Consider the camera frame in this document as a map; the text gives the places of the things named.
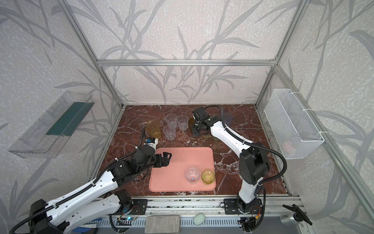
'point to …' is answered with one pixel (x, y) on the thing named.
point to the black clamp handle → (298, 216)
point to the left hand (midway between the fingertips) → (167, 152)
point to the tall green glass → (215, 138)
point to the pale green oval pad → (199, 219)
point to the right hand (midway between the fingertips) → (195, 126)
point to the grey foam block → (162, 224)
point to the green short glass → (207, 176)
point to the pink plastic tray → (171, 178)
